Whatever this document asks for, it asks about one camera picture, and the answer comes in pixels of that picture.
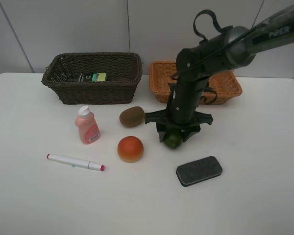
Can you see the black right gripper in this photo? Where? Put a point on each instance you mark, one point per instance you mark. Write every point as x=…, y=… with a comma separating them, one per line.
x=180, y=112

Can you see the green avocado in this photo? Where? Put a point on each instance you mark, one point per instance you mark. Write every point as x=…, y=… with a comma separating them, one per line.
x=173, y=139

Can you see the grey felt board eraser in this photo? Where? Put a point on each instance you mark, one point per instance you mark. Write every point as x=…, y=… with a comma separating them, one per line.
x=198, y=171

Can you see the brown kiwi fruit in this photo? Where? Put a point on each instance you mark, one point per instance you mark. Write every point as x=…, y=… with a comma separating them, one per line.
x=132, y=117

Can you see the orange red round fruit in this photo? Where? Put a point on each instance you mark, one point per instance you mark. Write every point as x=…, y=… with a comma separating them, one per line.
x=130, y=149

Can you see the dark green cleanser bottle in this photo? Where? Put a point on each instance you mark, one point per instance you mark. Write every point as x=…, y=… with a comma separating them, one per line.
x=88, y=77

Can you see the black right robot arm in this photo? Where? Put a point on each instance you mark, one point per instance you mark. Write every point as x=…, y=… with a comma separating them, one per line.
x=233, y=48

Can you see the orange wicker basket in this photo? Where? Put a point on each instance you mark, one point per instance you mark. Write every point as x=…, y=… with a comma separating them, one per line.
x=225, y=86

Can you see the pink bottle white cap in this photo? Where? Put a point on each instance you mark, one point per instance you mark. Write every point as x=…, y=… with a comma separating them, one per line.
x=88, y=129

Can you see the dark brown wicker basket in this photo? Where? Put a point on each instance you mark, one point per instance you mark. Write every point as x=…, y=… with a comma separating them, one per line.
x=123, y=73

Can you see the white marker pink caps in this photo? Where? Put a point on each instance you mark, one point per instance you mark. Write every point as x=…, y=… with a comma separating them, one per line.
x=75, y=162

